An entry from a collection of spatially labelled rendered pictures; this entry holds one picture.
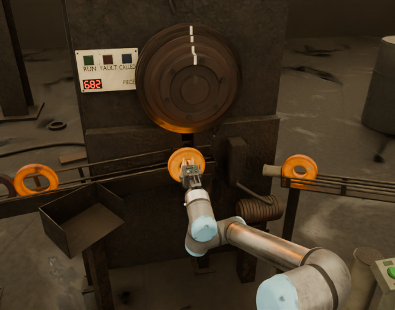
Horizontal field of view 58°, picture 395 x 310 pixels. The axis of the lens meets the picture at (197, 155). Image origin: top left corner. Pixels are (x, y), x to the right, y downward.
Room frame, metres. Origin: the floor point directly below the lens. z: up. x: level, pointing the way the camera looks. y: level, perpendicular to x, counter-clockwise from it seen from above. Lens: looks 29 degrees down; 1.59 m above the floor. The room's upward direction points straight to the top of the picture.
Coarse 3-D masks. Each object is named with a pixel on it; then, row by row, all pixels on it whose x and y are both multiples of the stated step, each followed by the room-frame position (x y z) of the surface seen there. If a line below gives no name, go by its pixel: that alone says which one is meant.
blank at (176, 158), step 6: (180, 150) 1.27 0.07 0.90; (186, 150) 1.27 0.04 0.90; (192, 150) 1.27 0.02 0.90; (174, 156) 1.25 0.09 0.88; (180, 156) 1.26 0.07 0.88; (186, 156) 1.26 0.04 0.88; (192, 156) 1.27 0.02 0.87; (198, 156) 1.27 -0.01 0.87; (168, 162) 1.26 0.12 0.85; (174, 162) 1.25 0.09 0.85; (180, 162) 1.26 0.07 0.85; (198, 162) 1.27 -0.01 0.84; (204, 162) 1.28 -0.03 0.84; (168, 168) 1.25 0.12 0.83; (174, 168) 1.25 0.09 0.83; (198, 168) 1.27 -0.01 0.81; (204, 168) 1.28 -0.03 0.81; (174, 174) 1.25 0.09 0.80
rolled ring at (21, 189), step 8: (24, 168) 1.34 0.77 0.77; (32, 168) 1.34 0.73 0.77; (40, 168) 1.35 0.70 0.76; (48, 168) 1.37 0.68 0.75; (16, 176) 1.33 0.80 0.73; (24, 176) 1.33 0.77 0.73; (48, 176) 1.35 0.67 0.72; (56, 176) 1.38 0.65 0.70; (16, 184) 1.32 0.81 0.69; (56, 184) 1.36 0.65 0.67; (24, 192) 1.33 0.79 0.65; (32, 192) 1.35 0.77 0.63
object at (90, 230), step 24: (72, 192) 1.23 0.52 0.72; (96, 192) 1.31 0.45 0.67; (48, 216) 1.07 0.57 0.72; (72, 216) 1.21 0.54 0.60; (96, 216) 1.21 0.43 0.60; (120, 216) 1.19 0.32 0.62; (72, 240) 1.07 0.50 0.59; (96, 240) 1.07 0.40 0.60; (96, 264) 1.13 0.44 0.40; (96, 288) 1.14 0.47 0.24
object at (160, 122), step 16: (176, 32) 1.46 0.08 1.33; (192, 32) 1.47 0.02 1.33; (208, 32) 1.49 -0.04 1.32; (144, 64) 1.43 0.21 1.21; (240, 64) 1.52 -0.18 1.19; (240, 80) 1.52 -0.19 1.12; (144, 96) 1.43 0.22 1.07; (224, 112) 1.50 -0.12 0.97; (176, 128) 1.46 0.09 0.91; (192, 128) 1.47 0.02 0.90; (208, 128) 1.49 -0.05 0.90
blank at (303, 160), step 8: (288, 160) 1.45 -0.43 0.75; (296, 160) 1.43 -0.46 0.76; (304, 160) 1.42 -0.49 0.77; (312, 160) 1.42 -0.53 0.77; (288, 168) 1.44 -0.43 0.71; (312, 168) 1.40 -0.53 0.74; (288, 176) 1.44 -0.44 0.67; (296, 176) 1.43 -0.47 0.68; (304, 176) 1.42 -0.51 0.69; (312, 176) 1.40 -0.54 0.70; (296, 184) 1.42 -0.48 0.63
